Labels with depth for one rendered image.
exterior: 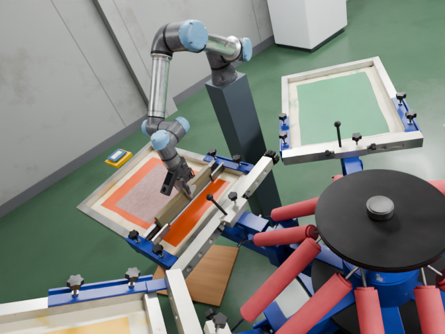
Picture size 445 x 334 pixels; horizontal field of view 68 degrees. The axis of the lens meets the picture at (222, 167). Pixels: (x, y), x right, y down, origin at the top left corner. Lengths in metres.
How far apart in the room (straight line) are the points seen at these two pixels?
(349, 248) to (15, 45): 3.65
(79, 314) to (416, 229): 0.93
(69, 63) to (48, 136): 0.85
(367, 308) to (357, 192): 0.29
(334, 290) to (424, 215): 0.27
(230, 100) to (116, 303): 1.22
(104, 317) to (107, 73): 3.39
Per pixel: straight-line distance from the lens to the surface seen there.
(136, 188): 1.84
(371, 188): 0.95
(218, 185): 1.60
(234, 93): 1.90
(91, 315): 1.12
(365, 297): 0.85
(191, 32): 1.40
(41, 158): 4.29
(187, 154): 1.82
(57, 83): 4.08
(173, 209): 1.47
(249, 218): 1.30
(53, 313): 1.13
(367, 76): 2.16
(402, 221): 0.88
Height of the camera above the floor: 2.01
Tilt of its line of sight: 39 degrees down
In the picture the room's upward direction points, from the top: 22 degrees counter-clockwise
